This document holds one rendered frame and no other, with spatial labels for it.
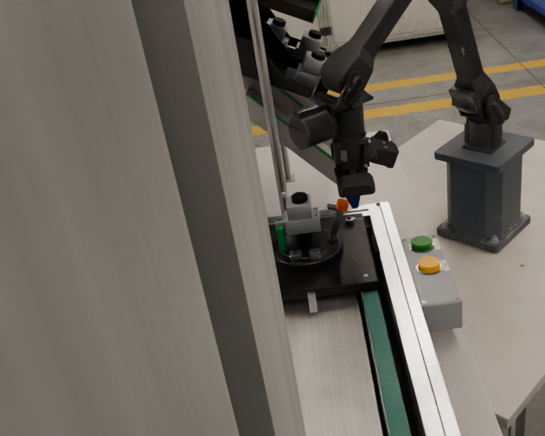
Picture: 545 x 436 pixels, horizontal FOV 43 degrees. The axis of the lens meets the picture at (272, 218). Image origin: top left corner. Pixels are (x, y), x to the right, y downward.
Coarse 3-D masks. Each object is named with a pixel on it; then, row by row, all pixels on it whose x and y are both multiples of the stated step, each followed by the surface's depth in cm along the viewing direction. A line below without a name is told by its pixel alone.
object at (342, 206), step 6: (330, 204) 127; (342, 204) 126; (348, 204) 126; (336, 210) 127; (342, 210) 127; (336, 216) 128; (342, 216) 128; (336, 222) 128; (330, 228) 130; (336, 228) 129; (330, 234) 130; (336, 234) 130
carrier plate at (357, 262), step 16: (272, 224) 143; (352, 224) 138; (352, 240) 133; (368, 240) 132; (352, 256) 129; (368, 256) 128; (288, 272) 127; (320, 272) 126; (336, 272) 125; (352, 272) 124; (368, 272) 124; (288, 288) 123; (304, 288) 123; (320, 288) 122; (336, 288) 122; (352, 288) 122; (368, 288) 122
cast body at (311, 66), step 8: (312, 56) 139; (320, 56) 138; (304, 64) 139; (312, 64) 139; (320, 64) 139; (288, 72) 142; (296, 72) 142; (304, 72) 140; (312, 72) 140; (296, 80) 141; (304, 80) 141; (312, 80) 141
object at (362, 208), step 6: (366, 204) 146; (324, 210) 147; (330, 210) 146; (348, 210) 145; (354, 210) 145; (360, 210) 145; (366, 210) 145; (276, 216) 148; (282, 216) 147; (324, 216) 145; (330, 216) 144; (366, 216) 143; (270, 222) 146; (366, 222) 143; (366, 228) 144; (372, 252) 147
